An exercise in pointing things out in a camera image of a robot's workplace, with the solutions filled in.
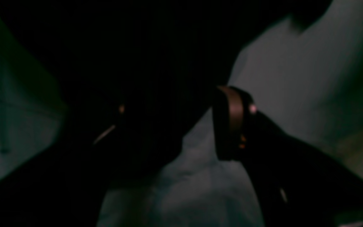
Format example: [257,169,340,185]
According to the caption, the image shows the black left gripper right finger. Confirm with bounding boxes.
[213,86,363,227]

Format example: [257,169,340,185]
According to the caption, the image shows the black t-shirt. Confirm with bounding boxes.
[0,0,333,189]

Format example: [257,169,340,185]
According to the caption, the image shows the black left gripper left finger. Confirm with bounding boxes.
[0,105,125,227]

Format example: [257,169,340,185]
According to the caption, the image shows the blue table cloth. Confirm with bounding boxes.
[0,0,363,227]

